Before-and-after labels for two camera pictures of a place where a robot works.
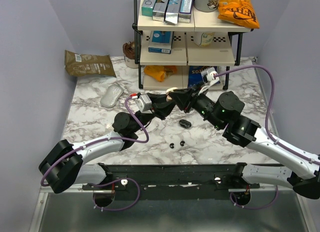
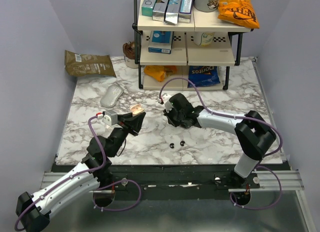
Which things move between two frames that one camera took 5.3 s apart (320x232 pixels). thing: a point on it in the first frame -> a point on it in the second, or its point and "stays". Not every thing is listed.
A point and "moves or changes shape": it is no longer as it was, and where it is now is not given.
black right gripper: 184,96 -> 175,123
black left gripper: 161,108 -> 130,126
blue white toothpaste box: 185,7 stays
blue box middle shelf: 161,41 stays
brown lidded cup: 128,49 stays
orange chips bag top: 237,7 stays
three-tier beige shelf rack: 163,51 stays
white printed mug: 207,2 stays
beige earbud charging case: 171,89 moves or changes shape
